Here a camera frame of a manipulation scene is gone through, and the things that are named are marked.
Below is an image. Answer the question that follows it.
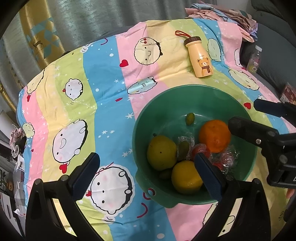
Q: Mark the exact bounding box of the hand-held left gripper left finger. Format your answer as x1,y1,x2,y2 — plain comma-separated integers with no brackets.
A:
25,152,105,241

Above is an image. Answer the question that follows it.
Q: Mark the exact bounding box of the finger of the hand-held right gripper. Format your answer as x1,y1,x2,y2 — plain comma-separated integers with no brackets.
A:
254,99,287,117
228,116,281,147

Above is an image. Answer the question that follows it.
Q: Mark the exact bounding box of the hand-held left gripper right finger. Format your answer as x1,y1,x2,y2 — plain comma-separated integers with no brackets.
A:
192,152,271,241

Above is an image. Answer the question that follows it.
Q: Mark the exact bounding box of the yellow lemon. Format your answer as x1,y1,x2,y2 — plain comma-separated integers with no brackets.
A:
171,160,204,194

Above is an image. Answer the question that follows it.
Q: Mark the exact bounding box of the plastic-wrapped red fruit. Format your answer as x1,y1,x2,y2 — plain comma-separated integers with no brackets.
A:
191,144,211,160
218,146,238,172

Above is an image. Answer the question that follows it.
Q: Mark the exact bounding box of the orange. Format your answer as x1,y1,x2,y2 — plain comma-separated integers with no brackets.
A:
199,120,232,153

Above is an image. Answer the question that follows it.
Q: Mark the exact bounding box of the plastic-wrapped green fruit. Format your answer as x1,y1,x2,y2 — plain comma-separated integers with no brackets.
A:
177,141,192,161

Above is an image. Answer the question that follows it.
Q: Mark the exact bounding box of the yellow-green lemon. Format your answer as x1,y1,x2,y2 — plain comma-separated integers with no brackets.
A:
147,135,178,171

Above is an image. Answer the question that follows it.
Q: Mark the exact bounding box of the green plastic basin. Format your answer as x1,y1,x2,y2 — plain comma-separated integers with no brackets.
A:
132,85,258,208

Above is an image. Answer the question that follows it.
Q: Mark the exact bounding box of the red snack packet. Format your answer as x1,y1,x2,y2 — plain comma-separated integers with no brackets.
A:
281,83,296,103

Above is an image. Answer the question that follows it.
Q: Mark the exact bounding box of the clear plastic bottle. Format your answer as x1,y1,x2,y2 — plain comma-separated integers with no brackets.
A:
246,45,262,75

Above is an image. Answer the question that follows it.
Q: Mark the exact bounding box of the grey sofa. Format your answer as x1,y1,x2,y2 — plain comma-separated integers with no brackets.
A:
240,0,296,102

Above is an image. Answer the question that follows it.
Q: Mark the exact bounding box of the black and white bag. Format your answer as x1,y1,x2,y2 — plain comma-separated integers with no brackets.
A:
9,128,26,160

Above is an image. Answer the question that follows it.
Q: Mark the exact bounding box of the striped cartoon blanket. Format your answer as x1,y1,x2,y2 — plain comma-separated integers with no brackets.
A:
17,18,296,241

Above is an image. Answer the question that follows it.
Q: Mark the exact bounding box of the yellow bear bottle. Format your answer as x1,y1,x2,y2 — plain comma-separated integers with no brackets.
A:
175,30,213,79

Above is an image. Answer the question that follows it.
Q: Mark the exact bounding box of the pile of folded clothes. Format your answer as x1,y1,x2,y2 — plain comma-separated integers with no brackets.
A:
185,2,258,43

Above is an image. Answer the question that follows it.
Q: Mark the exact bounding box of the gold curtain trim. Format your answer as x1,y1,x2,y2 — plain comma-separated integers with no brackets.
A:
0,81,11,114

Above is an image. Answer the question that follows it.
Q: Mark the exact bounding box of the yellow patterned curtain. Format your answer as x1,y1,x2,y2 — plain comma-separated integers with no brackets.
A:
19,3,65,62

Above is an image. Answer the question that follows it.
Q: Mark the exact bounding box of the grey curtain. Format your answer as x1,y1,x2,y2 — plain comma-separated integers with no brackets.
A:
0,0,208,93

